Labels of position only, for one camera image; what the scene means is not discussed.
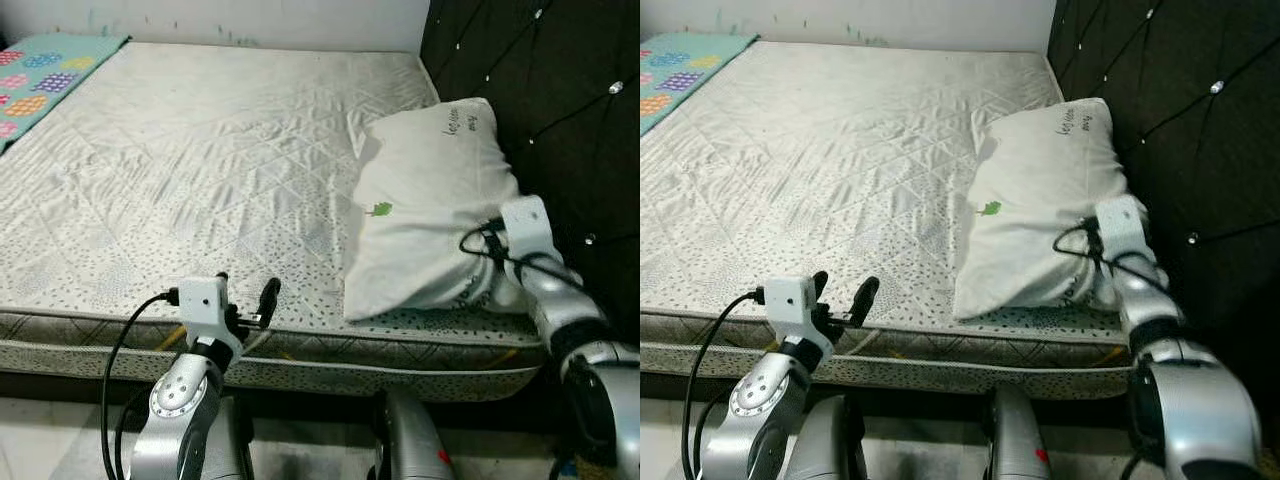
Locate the white pillow with green tree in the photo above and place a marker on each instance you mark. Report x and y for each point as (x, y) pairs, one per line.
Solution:
(1040, 190)
(430, 200)

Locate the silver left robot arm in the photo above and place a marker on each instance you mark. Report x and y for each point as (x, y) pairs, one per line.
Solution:
(760, 400)
(180, 400)

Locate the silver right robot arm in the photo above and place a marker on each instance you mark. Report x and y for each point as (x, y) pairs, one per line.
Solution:
(1190, 400)
(600, 380)

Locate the silver robot left leg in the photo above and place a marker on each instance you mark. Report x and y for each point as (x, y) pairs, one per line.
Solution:
(235, 440)
(835, 445)

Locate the silver robot leg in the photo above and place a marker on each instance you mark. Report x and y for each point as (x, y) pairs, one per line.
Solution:
(1015, 440)
(410, 440)
(835, 445)
(235, 440)

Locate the white quilted mattress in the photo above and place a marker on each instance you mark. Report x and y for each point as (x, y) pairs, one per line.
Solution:
(850, 150)
(200, 150)

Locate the black tufted headboard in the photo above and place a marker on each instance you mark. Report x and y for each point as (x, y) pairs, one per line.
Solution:
(560, 80)
(1200, 150)

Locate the silver robot right leg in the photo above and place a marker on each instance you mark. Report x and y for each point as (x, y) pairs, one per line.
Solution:
(1015, 440)
(410, 440)

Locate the teal blanket with coloured shapes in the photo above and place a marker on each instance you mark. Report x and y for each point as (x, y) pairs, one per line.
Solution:
(680, 75)
(50, 80)

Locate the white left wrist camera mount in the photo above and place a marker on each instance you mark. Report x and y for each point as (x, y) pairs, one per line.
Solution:
(203, 300)
(790, 300)

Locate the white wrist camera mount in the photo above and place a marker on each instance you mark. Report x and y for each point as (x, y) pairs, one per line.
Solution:
(790, 300)
(1122, 225)
(203, 300)
(525, 225)

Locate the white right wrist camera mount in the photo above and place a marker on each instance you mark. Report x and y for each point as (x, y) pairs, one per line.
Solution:
(525, 225)
(1122, 225)

